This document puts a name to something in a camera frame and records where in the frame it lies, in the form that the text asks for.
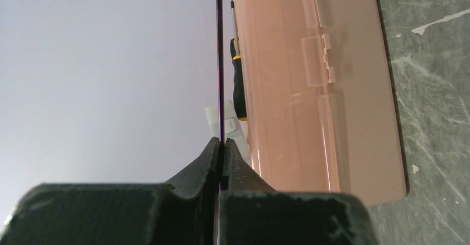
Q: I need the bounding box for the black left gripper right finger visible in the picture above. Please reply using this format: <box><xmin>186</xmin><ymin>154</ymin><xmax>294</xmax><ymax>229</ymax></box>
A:
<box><xmin>221</xmin><ymin>139</ymin><xmax>275</xmax><ymax>192</ymax></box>

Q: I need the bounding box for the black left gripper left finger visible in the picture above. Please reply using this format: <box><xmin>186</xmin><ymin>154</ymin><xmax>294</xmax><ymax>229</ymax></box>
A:
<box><xmin>164</xmin><ymin>137</ymin><xmax>221</xmax><ymax>244</ymax></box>

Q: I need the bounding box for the green white small box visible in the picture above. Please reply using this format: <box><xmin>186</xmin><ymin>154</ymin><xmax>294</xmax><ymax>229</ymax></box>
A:
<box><xmin>205</xmin><ymin>99</ymin><xmax>253</xmax><ymax>167</ymax></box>

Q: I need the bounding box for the yellow black screwdriver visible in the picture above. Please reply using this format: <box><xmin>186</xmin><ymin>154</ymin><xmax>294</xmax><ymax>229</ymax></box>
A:
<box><xmin>230</xmin><ymin>0</ymin><xmax>247</xmax><ymax>121</ymax></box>

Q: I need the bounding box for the peach plastic storage box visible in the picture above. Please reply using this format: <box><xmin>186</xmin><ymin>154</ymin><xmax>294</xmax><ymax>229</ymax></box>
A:
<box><xmin>234</xmin><ymin>0</ymin><xmax>408</xmax><ymax>206</ymax></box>

